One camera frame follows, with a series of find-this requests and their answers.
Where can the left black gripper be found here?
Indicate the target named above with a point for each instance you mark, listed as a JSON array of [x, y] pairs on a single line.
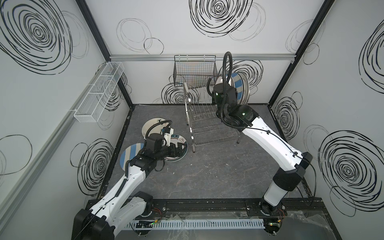
[[172, 148]]

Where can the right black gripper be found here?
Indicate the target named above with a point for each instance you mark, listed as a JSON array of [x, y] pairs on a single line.
[[214, 92]]

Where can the blue striped plate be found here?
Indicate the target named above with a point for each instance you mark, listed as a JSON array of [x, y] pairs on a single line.
[[129, 153], [237, 79]]

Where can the green red rimmed white plate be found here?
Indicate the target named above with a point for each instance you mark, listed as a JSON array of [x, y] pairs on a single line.
[[182, 145]]

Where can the white plate green cloud outline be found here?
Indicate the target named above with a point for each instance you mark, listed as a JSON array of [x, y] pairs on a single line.
[[246, 89]]

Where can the orange sunburst plate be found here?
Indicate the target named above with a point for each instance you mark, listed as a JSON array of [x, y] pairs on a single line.
[[220, 80]]

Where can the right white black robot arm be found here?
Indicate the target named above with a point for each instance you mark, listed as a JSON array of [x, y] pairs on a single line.
[[292, 163]]

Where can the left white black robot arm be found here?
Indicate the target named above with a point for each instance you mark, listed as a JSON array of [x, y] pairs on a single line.
[[106, 218]]

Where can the stainless steel dish rack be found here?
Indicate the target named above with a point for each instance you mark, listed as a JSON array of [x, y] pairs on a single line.
[[201, 114]]

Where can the cream plate with black drawing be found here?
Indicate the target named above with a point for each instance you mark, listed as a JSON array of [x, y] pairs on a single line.
[[157, 129]]

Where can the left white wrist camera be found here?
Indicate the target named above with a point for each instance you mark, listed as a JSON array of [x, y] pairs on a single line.
[[167, 134]]

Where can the black wire wall basket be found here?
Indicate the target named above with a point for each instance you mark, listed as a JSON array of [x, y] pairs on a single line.
[[194, 73]]

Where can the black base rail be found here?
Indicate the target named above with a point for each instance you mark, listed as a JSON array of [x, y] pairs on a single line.
[[251, 206]]

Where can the white mesh wall shelf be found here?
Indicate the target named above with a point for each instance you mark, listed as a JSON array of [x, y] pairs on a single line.
[[102, 95]]

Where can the aluminium wall rail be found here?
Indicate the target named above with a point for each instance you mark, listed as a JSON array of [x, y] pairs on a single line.
[[202, 57]]

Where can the white slotted cable duct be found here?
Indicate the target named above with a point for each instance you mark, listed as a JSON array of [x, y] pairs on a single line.
[[214, 224]]

